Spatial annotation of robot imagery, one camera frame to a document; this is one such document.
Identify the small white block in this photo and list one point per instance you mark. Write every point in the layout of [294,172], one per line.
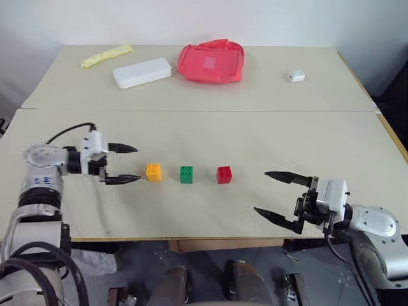
[295,76]

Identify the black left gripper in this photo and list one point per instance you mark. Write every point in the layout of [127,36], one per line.
[97,165]

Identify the white plastic case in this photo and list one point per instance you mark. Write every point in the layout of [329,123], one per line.
[141,72]

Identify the white crumpled plastic bag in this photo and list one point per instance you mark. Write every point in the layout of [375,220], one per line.
[92,263]

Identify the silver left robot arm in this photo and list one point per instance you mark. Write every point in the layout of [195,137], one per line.
[38,178]

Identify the green toy cube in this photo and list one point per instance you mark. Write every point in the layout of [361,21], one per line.
[186,174]

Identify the yellow plastic wrapper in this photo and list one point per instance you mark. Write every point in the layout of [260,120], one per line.
[105,56]

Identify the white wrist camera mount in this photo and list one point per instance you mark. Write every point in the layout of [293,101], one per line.
[92,143]
[333,194]

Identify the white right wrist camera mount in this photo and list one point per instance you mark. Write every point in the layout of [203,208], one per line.
[333,194]

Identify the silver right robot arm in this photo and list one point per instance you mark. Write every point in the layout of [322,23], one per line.
[376,242]

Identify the red fabric bag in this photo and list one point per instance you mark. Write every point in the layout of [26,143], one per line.
[211,62]

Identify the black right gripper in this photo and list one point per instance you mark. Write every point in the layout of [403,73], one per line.
[310,207]

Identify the yellow toy cube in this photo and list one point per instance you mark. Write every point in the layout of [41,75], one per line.
[154,172]

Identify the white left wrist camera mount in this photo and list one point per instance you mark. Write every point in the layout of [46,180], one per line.
[92,143]

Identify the red toy cube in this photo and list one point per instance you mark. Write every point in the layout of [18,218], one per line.
[224,174]

